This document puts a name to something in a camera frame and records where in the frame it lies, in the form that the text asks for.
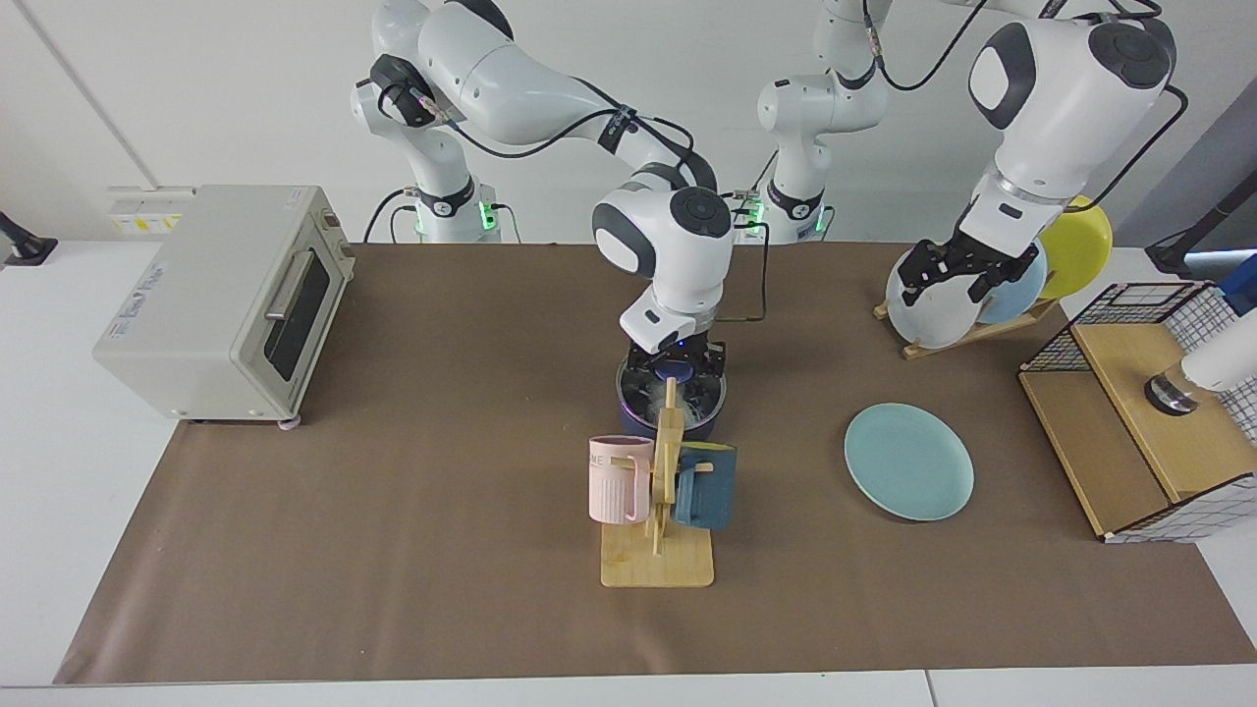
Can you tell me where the white cylinder with black ring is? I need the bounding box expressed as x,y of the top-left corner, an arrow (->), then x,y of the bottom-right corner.
1143,312 -> 1257,418

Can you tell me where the black clamp mount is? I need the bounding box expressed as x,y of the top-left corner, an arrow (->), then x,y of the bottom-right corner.
0,210 -> 58,267

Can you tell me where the wooden plate rack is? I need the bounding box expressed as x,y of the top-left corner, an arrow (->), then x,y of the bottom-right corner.
874,295 -> 1062,361

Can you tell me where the light blue plate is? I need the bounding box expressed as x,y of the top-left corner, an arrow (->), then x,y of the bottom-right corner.
977,245 -> 1049,325

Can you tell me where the white plate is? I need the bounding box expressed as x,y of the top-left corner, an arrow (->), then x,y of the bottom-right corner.
886,245 -> 983,350

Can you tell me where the white wall socket strip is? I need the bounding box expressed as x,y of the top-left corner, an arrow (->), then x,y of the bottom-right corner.
106,185 -> 197,237

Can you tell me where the pale toaster oven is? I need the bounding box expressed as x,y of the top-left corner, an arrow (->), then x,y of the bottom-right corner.
93,185 -> 355,428

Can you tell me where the wire basket with wooden floor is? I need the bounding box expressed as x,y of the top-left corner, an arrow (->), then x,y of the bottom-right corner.
1018,282 -> 1257,544

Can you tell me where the pink ribbed cup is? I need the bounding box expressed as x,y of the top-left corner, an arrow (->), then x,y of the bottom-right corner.
588,435 -> 656,524

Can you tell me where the yellow plate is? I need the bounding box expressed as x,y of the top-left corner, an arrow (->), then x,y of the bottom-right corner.
1039,194 -> 1114,300

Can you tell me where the black pot with blue handle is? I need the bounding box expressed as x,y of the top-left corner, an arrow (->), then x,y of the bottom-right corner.
617,355 -> 728,441

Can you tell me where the glass lid with blue knob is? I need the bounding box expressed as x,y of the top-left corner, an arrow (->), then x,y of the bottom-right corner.
617,357 -> 728,418

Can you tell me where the blue object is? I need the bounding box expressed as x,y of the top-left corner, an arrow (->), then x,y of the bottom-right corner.
1216,253 -> 1257,317

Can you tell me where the brown table cloth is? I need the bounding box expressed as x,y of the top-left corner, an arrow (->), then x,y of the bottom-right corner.
54,243 -> 1257,685

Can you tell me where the wooden cup stand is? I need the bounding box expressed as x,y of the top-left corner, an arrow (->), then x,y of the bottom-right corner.
601,377 -> 716,588

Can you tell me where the teal plate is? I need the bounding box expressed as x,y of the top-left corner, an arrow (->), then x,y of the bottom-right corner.
845,403 -> 975,522

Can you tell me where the dark teal cup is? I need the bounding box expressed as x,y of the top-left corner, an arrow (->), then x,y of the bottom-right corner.
674,444 -> 738,531

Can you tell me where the black base cable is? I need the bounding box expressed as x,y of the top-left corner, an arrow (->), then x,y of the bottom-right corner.
363,189 -> 421,245

